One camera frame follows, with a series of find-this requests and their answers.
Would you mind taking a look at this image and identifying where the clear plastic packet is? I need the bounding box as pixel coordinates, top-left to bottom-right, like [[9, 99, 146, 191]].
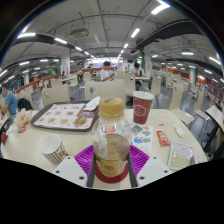
[[167, 139, 196, 172]]

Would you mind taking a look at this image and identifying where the small white packet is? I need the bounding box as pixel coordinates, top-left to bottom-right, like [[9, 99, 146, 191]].
[[172, 123, 185, 138]]

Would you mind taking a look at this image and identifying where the red wallet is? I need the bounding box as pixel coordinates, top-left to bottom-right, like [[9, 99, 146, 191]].
[[0, 132, 8, 145]]

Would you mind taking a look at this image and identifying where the brown fried food piece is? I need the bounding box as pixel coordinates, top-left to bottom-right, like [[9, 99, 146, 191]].
[[73, 115, 88, 129]]

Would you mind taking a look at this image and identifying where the crumpled food wrapper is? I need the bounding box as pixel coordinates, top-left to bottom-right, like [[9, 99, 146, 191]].
[[13, 108, 34, 134]]

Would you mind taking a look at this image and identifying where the black backpack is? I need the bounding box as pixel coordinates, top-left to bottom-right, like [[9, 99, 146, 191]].
[[17, 97, 34, 113]]

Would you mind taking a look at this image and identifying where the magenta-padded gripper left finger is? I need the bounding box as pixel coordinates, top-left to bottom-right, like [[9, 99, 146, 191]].
[[53, 144, 98, 188]]

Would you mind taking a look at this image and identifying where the group of ceiling lights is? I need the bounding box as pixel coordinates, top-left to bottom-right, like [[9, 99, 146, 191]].
[[0, 1, 224, 84]]

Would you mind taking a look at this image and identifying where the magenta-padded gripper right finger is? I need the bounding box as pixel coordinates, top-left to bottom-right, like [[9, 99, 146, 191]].
[[127, 145, 173, 188]]

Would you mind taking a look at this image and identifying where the beige neighbouring table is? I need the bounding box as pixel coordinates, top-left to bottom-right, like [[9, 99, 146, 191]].
[[205, 104, 224, 133]]

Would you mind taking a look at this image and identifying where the red paper cup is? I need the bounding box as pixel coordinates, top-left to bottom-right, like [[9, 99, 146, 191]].
[[132, 90, 156, 125]]

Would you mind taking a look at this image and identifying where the colourful printed paper sheet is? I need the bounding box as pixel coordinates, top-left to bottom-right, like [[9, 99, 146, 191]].
[[129, 123, 154, 156]]

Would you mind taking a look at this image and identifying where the group of beige chairs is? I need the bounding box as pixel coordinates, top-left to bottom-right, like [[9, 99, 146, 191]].
[[16, 68, 218, 126]]

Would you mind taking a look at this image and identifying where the ceiling air conditioning unit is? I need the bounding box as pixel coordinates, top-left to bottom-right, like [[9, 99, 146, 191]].
[[69, 27, 90, 39]]

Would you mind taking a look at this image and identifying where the dark brown food tray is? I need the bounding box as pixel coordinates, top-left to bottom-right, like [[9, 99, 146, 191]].
[[30, 101, 100, 132]]

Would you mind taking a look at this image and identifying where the brown houndstooth white mug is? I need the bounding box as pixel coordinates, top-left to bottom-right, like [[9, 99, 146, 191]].
[[38, 133, 69, 166]]

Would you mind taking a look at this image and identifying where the small red sauce packet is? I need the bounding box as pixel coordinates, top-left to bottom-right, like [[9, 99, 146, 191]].
[[155, 129, 171, 147]]

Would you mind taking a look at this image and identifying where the clear bottle with yellow cap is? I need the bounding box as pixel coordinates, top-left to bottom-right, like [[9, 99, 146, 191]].
[[90, 96, 133, 179]]

